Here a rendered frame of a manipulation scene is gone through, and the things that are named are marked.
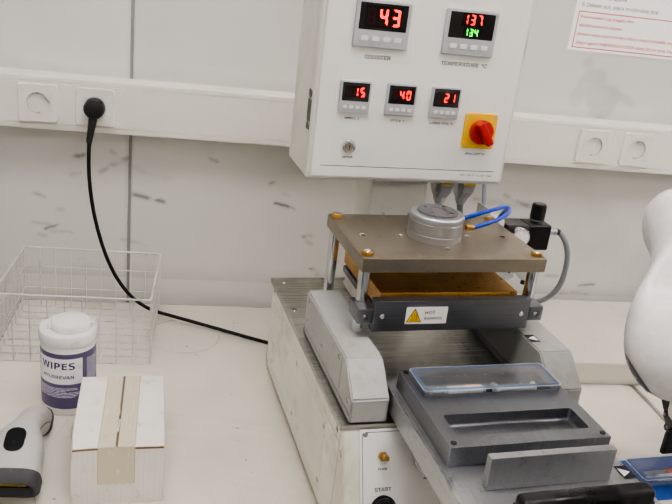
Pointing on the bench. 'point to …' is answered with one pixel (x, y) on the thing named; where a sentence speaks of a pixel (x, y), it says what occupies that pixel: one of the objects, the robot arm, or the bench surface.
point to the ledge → (591, 337)
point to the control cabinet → (407, 99)
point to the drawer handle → (623, 493)
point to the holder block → (500, 423)
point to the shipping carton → (118, 440)
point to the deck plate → (431, 340)
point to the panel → (390, 470)
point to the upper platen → (429, 283)
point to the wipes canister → (66, 359)
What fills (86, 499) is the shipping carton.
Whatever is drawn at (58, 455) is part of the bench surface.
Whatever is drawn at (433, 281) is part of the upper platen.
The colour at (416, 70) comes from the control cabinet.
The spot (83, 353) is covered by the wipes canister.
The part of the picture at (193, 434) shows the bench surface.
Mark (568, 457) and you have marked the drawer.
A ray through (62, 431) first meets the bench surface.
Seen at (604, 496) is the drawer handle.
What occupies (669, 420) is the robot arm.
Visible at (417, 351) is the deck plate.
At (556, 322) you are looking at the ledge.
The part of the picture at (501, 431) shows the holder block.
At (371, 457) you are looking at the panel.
